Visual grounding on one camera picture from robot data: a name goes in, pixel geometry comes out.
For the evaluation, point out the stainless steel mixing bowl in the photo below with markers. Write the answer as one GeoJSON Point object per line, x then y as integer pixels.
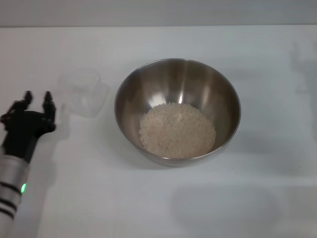
{"type": "Point", "coordinates": [178, 81]}

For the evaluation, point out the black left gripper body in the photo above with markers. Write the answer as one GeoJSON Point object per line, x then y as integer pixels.
{"type": "Point", "coordinates": [22, 134]}

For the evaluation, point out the white rice grains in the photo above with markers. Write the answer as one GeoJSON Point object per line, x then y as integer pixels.
{"type": "Point", "coordinates": [177, 131]}

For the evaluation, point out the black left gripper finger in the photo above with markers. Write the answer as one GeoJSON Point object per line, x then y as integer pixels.
{"type": "Point", "coordinates": [27, 97]}
{"type": "Point", "coordinates": [48, 104]}

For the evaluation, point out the clear plastic cup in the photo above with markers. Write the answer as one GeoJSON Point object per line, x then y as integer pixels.
{"type": "Point", "coordinates": [84, 99]}

